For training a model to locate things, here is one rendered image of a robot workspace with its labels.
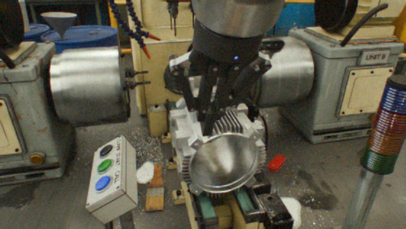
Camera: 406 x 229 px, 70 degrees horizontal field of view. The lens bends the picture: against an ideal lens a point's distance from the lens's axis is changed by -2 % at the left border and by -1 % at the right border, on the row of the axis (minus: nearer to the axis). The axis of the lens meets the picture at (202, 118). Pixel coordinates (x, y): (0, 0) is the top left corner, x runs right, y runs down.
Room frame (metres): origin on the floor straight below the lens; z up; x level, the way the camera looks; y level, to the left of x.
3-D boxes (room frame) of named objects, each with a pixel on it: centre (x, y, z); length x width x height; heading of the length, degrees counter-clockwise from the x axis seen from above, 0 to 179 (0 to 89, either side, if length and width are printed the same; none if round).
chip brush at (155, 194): (0.68, 0.14, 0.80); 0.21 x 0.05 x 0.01; 5
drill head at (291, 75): (1.02, -0.28, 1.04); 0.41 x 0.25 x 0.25; 103
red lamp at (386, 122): (0.49, -0.36, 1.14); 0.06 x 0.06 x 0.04
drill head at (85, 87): (0.87, 0.39, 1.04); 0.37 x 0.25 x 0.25; 103
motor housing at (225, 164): (0.60, -0.03, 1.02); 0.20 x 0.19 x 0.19; 12
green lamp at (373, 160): (0.49, -0.36, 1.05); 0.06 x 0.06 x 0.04
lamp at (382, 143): (0.49, -0.36, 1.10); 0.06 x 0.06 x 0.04
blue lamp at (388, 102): (0.49, -0.36, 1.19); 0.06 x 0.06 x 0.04
